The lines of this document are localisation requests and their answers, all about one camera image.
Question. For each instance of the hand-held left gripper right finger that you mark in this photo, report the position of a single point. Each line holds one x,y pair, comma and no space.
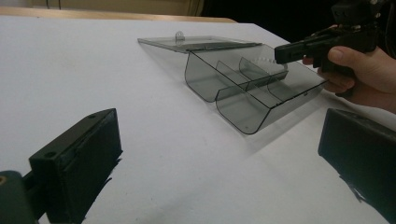
364,155

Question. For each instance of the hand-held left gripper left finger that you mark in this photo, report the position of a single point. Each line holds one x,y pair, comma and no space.
77,161

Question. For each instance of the clear grey compartment box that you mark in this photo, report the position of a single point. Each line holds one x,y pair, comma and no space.
243,105

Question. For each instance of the white table sheet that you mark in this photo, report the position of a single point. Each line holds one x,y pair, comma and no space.
155,124

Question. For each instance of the wooden table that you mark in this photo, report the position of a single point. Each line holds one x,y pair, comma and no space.
109,15

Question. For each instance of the beige wooden panel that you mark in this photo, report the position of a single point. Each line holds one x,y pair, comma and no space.
124,6

